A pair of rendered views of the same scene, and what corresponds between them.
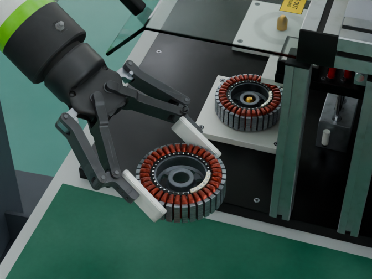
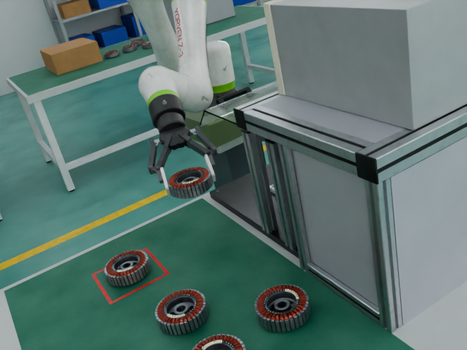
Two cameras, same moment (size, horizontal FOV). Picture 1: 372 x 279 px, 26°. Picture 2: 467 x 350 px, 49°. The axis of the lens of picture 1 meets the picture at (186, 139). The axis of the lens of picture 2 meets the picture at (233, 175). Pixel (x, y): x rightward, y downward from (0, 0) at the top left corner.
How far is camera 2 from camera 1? 94 cm
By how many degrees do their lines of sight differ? 42
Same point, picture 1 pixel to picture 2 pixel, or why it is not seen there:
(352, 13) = (264, 104)
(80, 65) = (165, 119)
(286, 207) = (265, 224)
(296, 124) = (254, 168)
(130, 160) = (232, 193)
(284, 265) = (251, 253)
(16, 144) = not seen: hidden behind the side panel
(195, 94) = not seen: hidden behind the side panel
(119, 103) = (180, 141)
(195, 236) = (228, 230)
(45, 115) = not seen: hidden behind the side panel
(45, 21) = (160, 100)
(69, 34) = (167, 106)
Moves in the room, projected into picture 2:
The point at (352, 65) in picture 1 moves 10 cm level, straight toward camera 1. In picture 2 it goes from (251, 128) to (213, 146)
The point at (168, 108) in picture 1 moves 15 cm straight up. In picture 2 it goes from (202, 149) to (187, 94)
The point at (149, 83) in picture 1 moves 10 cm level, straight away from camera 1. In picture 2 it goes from (200, 137) to (224, 121)
